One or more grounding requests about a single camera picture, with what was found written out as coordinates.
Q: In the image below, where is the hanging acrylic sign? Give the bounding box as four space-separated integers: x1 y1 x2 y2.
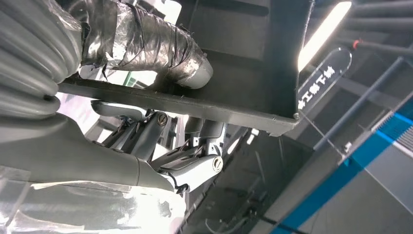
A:
297 47 353 114

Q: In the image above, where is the ceiling light strip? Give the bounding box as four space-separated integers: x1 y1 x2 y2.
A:
297 1 352 72

